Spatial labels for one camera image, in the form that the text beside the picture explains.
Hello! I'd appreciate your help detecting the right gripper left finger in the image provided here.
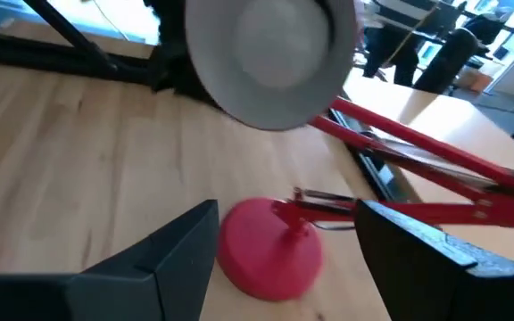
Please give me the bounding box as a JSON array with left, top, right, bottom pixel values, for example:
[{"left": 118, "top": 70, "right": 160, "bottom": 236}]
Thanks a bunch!
[{"left": 0, "top": 199, "right": 220, "bottom": 321}]

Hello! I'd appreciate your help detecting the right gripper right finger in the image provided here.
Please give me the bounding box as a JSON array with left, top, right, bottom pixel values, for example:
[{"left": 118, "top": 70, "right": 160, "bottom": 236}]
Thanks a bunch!
[{"left": 354, "top": 199, "right": 514, "bottom": 321}]

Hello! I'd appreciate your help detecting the white lightbulb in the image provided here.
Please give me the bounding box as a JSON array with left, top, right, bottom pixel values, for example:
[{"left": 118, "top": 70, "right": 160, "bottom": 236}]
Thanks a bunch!
[{"left": 233, "top": 0, "right": 330, "bottom": 89}]

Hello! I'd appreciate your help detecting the red desk lamp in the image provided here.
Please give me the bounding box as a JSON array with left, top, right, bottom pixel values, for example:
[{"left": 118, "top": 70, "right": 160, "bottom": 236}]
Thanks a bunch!
[{"left": 184, "top": 0, "right": 514, "bottom": 303}]

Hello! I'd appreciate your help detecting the light wood desk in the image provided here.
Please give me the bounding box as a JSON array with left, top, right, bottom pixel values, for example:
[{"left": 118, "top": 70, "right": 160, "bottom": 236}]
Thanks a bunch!
[{"left": 341, "top": 66, "right": 514, "bottom": 271}]

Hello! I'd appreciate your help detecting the cardboard box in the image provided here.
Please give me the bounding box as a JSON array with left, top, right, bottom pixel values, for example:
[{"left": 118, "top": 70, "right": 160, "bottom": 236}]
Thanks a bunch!
[{"left": 455, "top": 66, "right": 493, "bottom": 94}]

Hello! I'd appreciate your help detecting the person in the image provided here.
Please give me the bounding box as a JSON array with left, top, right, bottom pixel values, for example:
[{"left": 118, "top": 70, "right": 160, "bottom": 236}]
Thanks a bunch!
[{"left": 359, "top": 0, "right": 441, "bottom": 88}]

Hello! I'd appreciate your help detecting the black chair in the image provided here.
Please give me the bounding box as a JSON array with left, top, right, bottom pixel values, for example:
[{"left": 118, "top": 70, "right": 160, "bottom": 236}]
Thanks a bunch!
[{"left": 412, "top": 27, "right": 481, "bottom": 95}]

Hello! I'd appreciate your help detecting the black aluminium table frame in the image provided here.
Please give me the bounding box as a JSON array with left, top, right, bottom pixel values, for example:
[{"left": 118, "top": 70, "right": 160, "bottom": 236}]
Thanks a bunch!
[{"left": 0, "top": 0, "right": 419, "bottom": 204}]

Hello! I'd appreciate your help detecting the yellow cable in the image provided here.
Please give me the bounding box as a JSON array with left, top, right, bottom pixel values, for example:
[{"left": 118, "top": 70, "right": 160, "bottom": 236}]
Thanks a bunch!
[{"left": 380, "top": 2, "right": 441, "bottom": 68}]

